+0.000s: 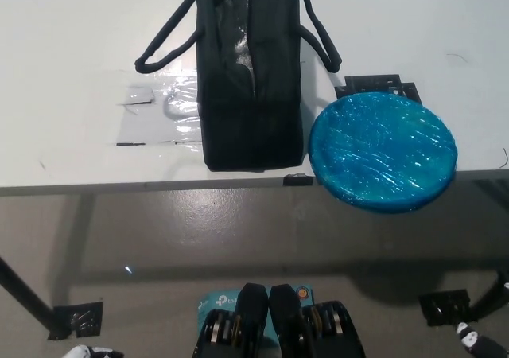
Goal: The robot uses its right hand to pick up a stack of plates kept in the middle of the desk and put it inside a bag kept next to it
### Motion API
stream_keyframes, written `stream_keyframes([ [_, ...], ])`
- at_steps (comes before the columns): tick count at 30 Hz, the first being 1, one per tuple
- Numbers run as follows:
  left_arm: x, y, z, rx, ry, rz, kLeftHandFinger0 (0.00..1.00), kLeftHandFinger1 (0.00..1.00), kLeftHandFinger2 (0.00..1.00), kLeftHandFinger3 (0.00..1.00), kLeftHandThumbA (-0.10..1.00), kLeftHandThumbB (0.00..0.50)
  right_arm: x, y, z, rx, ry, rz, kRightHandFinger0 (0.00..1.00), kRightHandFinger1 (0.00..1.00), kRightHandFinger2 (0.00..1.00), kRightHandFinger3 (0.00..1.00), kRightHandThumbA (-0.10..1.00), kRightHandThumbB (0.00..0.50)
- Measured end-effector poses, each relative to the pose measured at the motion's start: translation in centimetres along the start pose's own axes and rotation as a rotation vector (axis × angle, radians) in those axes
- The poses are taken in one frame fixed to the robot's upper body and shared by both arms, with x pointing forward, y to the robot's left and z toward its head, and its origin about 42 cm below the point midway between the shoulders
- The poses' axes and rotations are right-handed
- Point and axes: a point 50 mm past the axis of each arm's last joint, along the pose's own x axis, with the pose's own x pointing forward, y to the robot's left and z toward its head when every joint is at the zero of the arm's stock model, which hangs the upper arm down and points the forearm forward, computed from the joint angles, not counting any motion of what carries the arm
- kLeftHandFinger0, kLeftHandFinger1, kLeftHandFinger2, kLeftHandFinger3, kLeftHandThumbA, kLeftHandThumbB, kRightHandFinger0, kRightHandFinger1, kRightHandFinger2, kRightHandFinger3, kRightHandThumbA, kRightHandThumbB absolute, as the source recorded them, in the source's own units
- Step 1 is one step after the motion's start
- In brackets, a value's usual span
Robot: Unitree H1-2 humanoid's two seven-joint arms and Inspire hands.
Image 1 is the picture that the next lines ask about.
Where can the clear plastic tape sheet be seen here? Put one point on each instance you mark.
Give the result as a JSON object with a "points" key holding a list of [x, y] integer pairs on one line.
{"points": [[175, 111]]}

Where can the black floor tape patch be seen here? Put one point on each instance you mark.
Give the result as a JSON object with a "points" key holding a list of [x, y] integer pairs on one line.
{"points": [[77, 320], [445, 306]]}

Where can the large black tape patch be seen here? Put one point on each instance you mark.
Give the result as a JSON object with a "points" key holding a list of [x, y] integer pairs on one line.
{"points": [[378, 83]]}

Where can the black table leg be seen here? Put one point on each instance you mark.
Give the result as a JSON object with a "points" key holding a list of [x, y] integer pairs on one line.
{"points": [[24, 290]]}

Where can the blue plastic-wrapped plate stack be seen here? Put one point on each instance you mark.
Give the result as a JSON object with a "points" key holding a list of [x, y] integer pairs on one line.
{"points": [[381, 147]]}

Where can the teal tp-link box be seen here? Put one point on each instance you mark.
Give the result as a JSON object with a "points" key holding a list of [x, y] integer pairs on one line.
{"points": [[214, 300]]}

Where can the small black tape strip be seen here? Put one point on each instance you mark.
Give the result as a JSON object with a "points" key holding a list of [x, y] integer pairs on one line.
{"points": [[298, 180]]}

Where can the grey tape piece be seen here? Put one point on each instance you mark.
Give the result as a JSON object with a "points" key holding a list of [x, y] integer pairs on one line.
{"points": [[135, 95]]}

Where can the black insulated tote bag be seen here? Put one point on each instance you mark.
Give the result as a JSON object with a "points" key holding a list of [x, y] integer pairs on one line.
{"points": [[246, 135]]}

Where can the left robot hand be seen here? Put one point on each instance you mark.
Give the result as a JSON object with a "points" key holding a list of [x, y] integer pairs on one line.
{"points": [[89, 352]]}

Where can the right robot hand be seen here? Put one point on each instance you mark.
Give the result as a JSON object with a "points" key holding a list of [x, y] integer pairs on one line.
{"points": [[469, 336]]}

